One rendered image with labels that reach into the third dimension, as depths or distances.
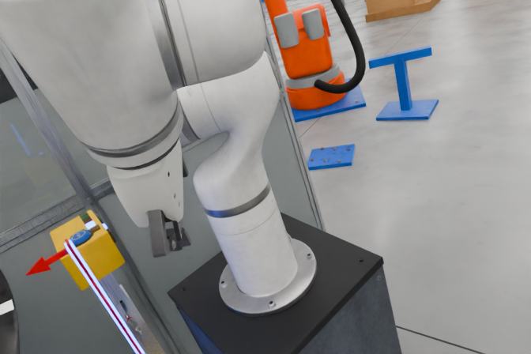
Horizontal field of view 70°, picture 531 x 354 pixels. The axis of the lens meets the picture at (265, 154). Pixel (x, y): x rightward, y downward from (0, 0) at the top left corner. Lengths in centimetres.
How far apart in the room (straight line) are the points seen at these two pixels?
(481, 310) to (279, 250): 133
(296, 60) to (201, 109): 348
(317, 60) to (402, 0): 422
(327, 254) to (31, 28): 63
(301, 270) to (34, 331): 101
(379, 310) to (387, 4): 750
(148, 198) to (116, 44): 16
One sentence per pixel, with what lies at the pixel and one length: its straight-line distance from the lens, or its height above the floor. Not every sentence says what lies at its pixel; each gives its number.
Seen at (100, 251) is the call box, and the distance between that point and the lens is 88.
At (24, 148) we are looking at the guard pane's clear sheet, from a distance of 131.
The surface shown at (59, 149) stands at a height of 116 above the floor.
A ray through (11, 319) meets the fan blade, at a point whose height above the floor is 115.
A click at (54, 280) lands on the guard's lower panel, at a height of 79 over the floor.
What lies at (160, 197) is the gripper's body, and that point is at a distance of 35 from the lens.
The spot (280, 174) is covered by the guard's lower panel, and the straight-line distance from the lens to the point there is 169.
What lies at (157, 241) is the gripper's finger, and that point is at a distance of 37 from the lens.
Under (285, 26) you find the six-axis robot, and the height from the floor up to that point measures 93.
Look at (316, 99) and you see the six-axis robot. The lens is 402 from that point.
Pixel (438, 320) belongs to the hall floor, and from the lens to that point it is 185.
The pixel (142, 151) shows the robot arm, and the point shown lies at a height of 135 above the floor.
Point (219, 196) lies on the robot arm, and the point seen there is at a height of 117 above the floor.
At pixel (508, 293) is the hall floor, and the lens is 196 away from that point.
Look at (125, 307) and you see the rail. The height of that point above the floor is 85.
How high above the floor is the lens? 144
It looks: 25 degrees down
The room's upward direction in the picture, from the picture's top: 19 degrees counter-clockwise
